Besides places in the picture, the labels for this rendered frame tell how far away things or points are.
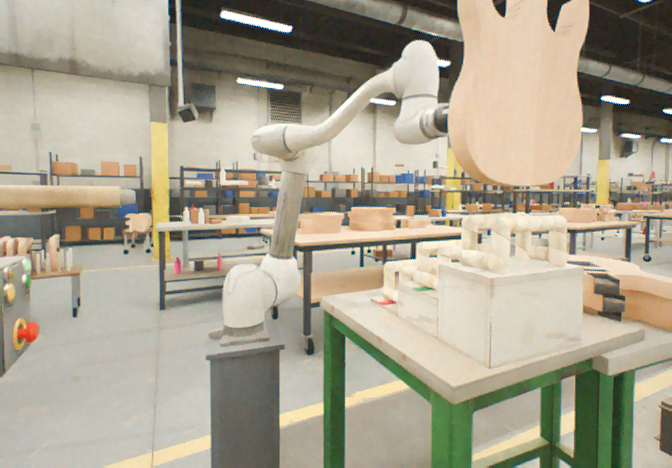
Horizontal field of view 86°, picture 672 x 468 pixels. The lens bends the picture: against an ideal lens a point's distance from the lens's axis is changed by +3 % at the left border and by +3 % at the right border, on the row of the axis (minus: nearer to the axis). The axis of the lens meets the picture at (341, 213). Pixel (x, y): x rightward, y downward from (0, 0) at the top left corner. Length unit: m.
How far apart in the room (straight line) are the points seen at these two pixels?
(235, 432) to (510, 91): 1.38
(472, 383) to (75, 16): 0.76
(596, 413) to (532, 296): 0.40
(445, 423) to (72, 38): 0.77
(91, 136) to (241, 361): 10.77
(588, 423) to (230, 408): 1.09
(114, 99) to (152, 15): 11.46
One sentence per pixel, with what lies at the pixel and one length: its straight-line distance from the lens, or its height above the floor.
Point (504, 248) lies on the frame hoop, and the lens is 0.75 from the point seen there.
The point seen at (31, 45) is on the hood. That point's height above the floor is 1.41.
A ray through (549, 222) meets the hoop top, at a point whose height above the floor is 1.20.
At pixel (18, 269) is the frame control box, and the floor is 1.10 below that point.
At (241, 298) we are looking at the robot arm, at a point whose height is 0.87.
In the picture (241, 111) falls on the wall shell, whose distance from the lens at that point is 12.15.
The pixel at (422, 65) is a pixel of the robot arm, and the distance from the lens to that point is 1.11.
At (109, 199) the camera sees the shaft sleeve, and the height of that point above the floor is 1.25.
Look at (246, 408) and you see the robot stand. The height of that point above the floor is 0.48.
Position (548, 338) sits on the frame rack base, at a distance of 0.88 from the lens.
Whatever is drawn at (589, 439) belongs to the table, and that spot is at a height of 0.67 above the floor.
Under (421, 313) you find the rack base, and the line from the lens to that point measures 0.90.
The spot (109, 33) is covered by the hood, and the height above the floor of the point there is 1.44.
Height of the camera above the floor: 1.26
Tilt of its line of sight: 3 degrees down
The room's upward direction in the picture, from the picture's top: straight up
